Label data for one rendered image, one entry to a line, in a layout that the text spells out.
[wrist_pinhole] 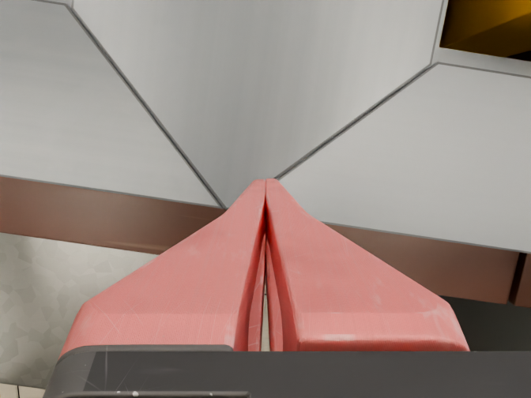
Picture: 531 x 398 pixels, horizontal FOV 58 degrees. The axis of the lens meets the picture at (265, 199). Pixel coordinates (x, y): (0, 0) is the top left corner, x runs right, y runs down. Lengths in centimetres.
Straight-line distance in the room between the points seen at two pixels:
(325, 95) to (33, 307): 37
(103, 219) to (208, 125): 10
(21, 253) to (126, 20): 30
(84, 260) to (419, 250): 31
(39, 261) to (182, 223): 23
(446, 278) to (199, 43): 21
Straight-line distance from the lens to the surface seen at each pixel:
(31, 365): 55
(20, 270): 51
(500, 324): 74
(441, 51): 30
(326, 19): 25
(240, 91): 25
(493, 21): 35
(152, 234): 31
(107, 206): 31
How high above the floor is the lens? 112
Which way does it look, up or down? 80 degrees down
